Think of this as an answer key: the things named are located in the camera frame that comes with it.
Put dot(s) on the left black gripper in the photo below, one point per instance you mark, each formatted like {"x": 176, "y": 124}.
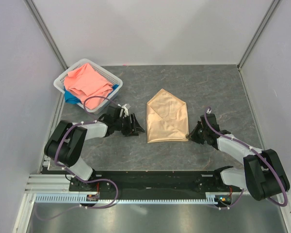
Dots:
{"x": 130, "y": 131}

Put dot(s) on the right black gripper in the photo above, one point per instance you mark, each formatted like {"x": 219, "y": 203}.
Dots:
{"x": 191, "y": 136}

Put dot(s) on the peach satin napkin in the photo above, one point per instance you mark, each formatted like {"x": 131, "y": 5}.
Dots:
{"x": 166, "y": 118}

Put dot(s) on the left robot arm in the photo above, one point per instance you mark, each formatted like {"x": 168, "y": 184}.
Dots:
{"x": 66, "y": 142}

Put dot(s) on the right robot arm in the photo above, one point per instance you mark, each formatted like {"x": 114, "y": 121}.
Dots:
{"x": 262, "y": 175}

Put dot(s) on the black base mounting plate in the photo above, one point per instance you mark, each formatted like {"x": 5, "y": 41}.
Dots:
{"x": 154, "y": 185}

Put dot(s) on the pink cloth in basket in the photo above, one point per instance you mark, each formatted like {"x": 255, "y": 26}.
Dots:
{"x": 88, "y": 85}

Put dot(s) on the blue cloth in basket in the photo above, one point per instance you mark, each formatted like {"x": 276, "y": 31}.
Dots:
{"x": 70, "y": 98}

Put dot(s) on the white plastic basket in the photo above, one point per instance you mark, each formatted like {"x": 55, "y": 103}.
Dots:
{"x": 59, "y": 83}

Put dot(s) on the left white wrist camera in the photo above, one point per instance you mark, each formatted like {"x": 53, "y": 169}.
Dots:
{"x": 124, "y": 110}

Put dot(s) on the white slotted cable duct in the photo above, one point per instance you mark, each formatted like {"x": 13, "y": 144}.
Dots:
{"x": 90, "y": 199}

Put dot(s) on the left aluminium frame post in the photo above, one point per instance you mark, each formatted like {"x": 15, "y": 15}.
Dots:
{"x": 45, "y": 31}

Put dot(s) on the aluminium frame post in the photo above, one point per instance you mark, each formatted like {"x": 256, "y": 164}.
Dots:
{"x": 260, "y": 29}
{"x": 45, "y": 31}

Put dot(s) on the right aluminium frame post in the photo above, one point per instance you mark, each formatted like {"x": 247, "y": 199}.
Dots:
{"x": 260, "y": 29}

